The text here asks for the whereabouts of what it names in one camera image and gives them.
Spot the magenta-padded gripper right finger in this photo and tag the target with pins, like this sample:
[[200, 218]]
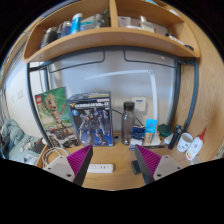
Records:
[[156, 165]]

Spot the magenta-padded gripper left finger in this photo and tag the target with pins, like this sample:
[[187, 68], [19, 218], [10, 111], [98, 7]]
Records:
[[68, 165]]

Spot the white power strip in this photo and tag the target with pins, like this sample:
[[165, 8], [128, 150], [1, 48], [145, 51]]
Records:
[[100, 168]]

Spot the black handheld tool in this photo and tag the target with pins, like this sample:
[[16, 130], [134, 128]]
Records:
[[175, 136]]

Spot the cyan card package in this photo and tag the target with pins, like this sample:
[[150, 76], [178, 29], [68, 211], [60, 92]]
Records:
[[150, 130]]

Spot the dark green round container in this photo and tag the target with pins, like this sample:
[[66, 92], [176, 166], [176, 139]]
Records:
[[164, 130]]

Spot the white mug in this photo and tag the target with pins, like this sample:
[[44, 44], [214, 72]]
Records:
[[185, 142]]

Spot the white glue bottle red cap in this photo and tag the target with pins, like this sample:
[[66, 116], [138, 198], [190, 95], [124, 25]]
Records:
[[195, 146]]

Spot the clear bottle with dark cap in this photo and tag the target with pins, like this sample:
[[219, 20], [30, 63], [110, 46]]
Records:
[[128, 125]]

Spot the blue robot model kit box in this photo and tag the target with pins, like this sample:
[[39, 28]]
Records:
[[91, 120]]

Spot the green tree figure toy box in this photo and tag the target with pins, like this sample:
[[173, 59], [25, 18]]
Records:
[[53, 113]]

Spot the teal bedding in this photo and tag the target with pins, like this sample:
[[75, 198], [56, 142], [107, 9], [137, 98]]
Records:
[[15, 140]]

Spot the wooden desk shelf unit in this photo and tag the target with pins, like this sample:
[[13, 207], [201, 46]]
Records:
[[110, 40]]

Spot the white wall outlet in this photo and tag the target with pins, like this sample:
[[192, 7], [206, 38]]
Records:
[[139, 104]]

